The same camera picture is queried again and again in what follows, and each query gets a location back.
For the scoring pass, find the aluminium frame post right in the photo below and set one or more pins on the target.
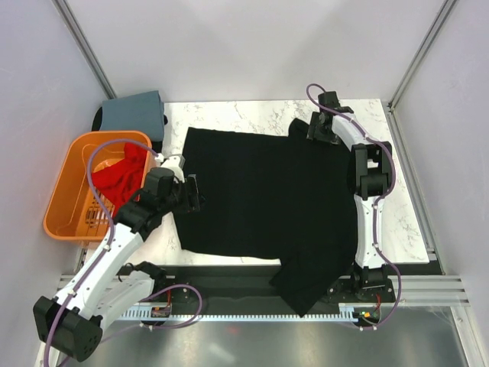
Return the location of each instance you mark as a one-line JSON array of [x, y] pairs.
[[422, 51]]

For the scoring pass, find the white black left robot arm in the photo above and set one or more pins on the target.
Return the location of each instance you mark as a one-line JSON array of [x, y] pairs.
[[74, 320]]

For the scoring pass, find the aluminium frame post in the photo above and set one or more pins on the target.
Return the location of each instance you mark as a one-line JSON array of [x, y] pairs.
[[422, 51], [82, 42]]

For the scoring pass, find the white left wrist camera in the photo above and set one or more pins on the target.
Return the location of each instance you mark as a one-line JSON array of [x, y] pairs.
[[174, 162]]

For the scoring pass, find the black mounting rail plate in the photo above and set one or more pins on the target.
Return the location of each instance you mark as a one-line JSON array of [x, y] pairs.
[[298, 302]]

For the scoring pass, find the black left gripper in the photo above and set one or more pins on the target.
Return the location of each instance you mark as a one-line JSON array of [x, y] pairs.
[[191, 200]]

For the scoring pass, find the white slotted cable duct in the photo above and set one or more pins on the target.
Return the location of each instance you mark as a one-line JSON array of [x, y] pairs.
[[147, 313]]

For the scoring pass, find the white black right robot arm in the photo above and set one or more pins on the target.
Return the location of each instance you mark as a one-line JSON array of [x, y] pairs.
[[371, 177]]

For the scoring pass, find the folded grey blue t shirt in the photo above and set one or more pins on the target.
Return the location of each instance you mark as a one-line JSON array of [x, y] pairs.
[[143, 112]]

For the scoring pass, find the aluminium base extrusion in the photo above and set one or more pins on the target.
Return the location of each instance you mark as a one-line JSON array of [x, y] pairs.
[[414, 291]]

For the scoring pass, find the red t shirt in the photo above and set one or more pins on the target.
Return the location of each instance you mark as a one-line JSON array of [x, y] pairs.
[[118, 182]]

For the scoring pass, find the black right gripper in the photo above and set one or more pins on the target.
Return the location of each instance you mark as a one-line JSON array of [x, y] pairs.
[[314, 131]]

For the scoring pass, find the aluminium frame post left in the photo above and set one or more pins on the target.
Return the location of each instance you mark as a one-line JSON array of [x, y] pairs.
[[82, 42]]

